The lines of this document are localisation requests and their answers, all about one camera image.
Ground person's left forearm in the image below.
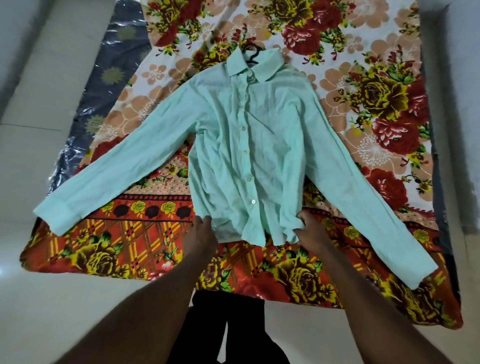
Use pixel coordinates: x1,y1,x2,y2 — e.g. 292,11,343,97
56,249,214,364

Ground person's right hand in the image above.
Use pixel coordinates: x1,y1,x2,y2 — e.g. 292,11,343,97
293,210,334,256

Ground black clothes hanger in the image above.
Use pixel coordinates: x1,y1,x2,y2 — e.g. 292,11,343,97
240,43,265,65

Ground person's left hand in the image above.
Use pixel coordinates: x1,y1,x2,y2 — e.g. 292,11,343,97
182,215,218,259

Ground plastic-wrapped grey mattress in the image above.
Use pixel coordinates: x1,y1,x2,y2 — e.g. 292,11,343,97
47,0,152,196

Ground person's right forearm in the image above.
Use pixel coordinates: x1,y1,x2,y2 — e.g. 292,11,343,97
317,243,454,364

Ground mint green button-up shirt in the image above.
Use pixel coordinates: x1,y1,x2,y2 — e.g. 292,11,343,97
33,46,439,290

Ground floral bed sheet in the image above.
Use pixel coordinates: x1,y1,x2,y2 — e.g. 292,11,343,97
19,0,463,331

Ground person's black trousers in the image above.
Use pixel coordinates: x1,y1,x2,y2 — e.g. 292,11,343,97
167,289,290,364

